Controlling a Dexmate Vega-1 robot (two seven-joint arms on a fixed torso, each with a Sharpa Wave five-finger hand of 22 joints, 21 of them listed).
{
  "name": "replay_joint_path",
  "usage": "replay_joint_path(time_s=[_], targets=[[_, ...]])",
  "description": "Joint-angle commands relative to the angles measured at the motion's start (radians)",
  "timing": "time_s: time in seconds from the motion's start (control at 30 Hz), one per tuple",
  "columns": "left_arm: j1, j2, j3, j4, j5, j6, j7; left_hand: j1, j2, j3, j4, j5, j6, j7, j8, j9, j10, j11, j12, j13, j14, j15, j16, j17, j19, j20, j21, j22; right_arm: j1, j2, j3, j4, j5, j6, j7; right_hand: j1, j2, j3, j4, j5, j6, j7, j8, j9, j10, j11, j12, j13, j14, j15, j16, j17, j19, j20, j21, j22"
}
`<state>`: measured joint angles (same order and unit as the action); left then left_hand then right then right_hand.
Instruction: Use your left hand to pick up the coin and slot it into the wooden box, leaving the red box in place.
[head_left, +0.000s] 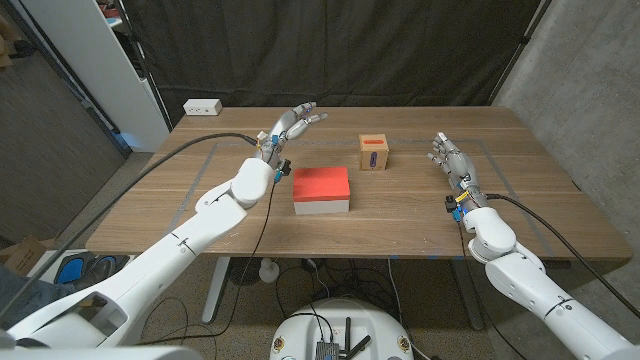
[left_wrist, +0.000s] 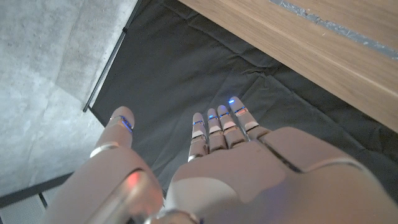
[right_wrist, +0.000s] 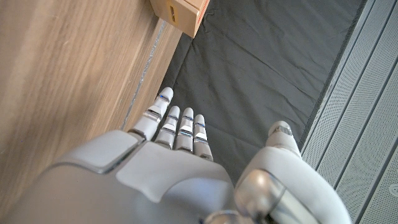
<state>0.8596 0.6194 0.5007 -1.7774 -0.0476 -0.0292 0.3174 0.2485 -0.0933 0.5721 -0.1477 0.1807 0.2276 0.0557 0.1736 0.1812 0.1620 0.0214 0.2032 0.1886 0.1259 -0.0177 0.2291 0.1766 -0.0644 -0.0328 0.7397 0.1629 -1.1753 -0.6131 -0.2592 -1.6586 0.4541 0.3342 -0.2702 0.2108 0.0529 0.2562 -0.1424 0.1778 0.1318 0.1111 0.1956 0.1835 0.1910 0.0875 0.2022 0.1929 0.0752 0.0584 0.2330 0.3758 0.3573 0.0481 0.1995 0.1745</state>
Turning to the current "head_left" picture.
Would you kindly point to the grey table leg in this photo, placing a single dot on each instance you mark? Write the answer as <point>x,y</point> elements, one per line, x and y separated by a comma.
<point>467,295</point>

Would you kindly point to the white cabinet panel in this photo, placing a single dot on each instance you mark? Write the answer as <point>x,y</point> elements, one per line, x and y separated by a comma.
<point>100,65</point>

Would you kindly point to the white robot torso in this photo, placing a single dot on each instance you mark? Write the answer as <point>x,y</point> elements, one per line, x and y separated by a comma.
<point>100,354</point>

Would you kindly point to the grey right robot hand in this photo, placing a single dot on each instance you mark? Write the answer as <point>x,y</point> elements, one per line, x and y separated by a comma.
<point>459,162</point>

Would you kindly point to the black backdrop stand pole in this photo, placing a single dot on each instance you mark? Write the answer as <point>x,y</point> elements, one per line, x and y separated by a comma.
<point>520,45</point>

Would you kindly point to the person's blue jeans leg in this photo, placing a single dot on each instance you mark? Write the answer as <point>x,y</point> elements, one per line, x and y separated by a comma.
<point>25,295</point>

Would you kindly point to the red box with white base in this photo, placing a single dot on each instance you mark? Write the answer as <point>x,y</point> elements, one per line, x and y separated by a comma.
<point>321,184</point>

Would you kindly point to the white power outlet box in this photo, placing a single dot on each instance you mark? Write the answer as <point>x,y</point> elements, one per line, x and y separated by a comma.
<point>202,106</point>

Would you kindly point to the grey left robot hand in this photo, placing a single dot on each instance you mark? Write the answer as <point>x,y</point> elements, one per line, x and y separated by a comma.
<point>287,122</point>

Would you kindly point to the white robot mobile base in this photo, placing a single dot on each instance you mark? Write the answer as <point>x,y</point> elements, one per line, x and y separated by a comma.
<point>300,330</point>

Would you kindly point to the wooden slotted coin box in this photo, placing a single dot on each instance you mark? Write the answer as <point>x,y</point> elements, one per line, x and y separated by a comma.
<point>374,154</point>

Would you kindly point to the blue foot pedal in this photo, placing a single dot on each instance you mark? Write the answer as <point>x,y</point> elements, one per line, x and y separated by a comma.
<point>70,270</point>
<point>102,265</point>

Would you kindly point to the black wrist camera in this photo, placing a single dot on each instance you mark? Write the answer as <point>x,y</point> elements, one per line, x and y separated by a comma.
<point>285,167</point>
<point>451,204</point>

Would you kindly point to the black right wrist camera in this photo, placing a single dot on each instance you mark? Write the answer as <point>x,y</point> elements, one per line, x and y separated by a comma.
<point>451,204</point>

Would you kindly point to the white round floor gadget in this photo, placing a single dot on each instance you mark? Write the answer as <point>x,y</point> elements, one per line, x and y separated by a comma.
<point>269,272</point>

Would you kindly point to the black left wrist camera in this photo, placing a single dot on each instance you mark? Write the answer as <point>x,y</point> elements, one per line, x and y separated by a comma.
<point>285,167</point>

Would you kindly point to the brown cardboard box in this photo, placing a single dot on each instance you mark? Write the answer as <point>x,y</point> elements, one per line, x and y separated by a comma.
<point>25,255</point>

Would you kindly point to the white table leg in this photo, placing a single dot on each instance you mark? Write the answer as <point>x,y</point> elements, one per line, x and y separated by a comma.
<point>216,290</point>

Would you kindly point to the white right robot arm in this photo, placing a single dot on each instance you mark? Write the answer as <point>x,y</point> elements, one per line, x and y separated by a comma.
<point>540,285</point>

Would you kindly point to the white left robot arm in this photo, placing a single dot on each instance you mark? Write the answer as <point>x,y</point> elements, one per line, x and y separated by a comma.
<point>175,250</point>

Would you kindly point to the black backdrop curtain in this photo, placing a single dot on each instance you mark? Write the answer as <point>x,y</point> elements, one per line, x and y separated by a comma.
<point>325,50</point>

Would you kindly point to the grey tape outline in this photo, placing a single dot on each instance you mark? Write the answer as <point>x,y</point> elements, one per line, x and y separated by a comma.
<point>192,187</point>

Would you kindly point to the black floor fan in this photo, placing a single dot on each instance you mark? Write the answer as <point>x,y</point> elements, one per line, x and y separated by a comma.
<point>245,271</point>

